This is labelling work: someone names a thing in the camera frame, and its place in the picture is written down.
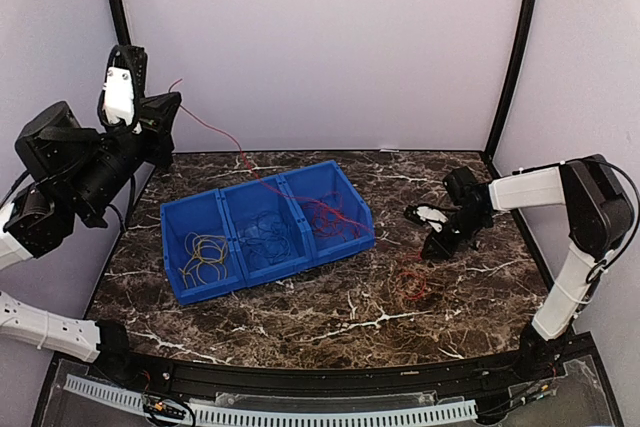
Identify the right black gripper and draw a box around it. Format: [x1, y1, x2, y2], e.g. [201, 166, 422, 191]
[422, 207, 491, 260]

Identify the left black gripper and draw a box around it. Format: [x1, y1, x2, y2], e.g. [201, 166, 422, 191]
[68, 89, 181, 219]

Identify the red cable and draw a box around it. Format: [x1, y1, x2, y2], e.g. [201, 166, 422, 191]
[394, 249, 429, 301]
[168, 78, 374, 238]
[307, 191, 361, 243]

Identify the blue three-compartment plastic bin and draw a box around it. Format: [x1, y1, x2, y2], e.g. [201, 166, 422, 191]
[161, 161, 375, 305]

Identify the yellow cable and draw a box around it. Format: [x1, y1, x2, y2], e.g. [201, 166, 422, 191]
[178, 231, 230, 288]

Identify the blue cable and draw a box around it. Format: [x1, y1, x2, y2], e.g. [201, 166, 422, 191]
[243, 216, 281, 268]
[254, 214, 296, 268]

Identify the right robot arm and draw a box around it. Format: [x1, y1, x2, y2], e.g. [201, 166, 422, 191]
[406, 154, 639, 381]

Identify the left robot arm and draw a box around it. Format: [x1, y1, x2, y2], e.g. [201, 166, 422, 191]
[1, 92, 181, 383]

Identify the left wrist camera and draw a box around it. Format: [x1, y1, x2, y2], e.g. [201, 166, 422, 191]
[97, 45, 148, 136]

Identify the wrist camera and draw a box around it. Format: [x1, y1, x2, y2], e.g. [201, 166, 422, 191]
[97, 45, 148, 136]
[442, 167, 479, 206]

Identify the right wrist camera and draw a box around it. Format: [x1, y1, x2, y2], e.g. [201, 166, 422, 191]
[442, 167, 479, 206]

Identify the black front rail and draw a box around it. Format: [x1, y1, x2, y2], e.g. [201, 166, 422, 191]
[91, 351, 564, 398]

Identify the white slotted cable duct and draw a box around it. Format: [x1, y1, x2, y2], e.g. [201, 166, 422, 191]
[64, 375, 477, 426]

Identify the right black frame post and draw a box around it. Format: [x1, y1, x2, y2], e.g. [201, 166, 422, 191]
[483, 0, 536, 164]

